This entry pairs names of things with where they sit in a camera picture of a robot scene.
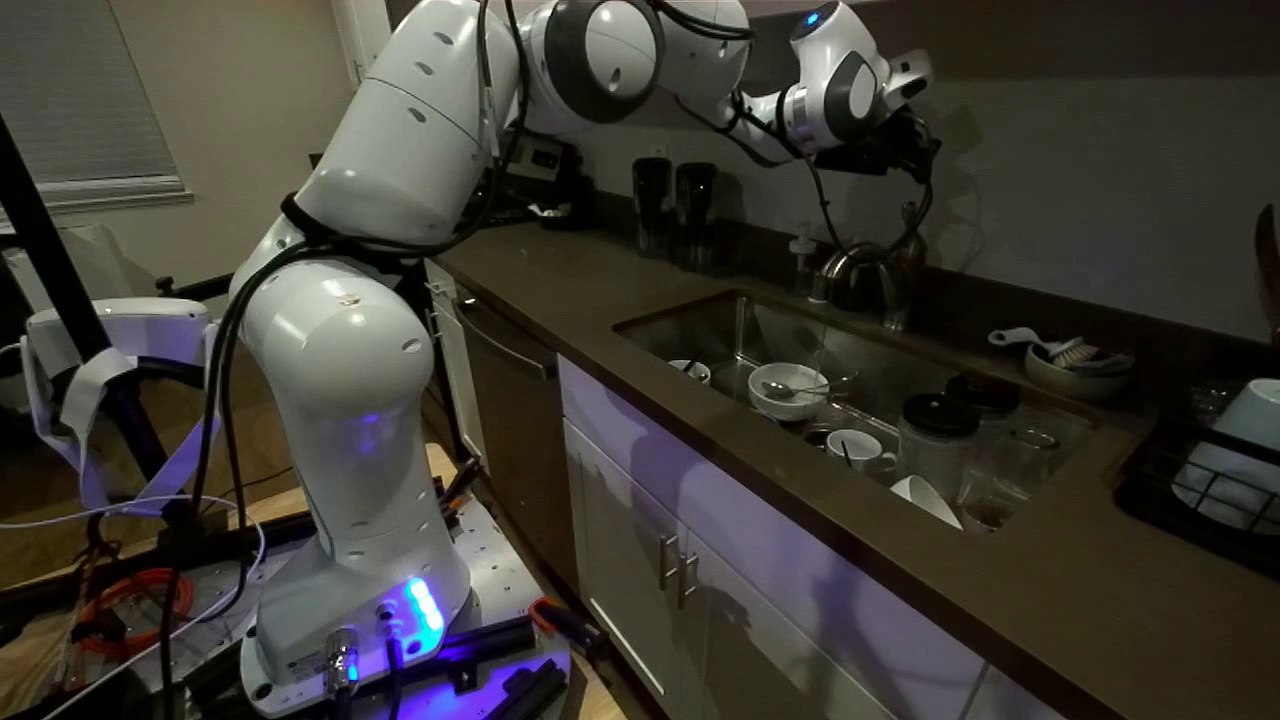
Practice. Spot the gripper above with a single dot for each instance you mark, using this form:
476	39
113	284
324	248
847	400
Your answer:
900	145

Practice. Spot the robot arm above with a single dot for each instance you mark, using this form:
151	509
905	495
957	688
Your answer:
350	360

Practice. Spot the chrome faucet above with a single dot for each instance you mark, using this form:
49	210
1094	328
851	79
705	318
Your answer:
850	265

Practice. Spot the soap dispenser bottle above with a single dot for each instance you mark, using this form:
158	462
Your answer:
801	262

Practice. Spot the dark tall tumbler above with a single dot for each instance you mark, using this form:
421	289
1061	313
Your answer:
651	200
695	210

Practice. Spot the steel sink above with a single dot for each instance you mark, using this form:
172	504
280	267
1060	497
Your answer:
740	330

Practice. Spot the white dish brush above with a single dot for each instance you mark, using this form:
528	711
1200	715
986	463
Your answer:
1065	351

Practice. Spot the metal spoon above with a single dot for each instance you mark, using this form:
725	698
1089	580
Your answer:
790	389

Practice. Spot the grey bowl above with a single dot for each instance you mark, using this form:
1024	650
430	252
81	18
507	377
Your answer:
1070	380

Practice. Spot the glass jar with black lid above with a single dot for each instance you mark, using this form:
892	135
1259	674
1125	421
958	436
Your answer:
938	440

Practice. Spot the white mug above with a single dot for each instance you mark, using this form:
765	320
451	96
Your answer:
855	450

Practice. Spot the clear drinking glass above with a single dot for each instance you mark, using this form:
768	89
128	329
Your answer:
1030	460

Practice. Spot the white cup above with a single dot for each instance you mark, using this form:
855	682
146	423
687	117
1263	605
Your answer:
925	497

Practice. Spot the black coffee maker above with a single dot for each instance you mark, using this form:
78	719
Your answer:
545	175

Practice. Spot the black dish rack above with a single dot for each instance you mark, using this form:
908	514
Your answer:
1150	490

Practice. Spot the dishwasher door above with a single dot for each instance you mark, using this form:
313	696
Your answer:
515	430

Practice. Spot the white cabinet door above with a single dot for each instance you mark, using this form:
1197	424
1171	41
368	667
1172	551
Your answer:
760	650
625	560

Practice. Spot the orange and black clamp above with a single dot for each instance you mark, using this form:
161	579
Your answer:
565	620

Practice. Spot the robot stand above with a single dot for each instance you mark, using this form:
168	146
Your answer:
500	570

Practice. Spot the white headset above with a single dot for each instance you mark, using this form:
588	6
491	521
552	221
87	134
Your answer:
120	330

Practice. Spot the window blind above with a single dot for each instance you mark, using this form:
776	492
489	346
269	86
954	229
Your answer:
80	90

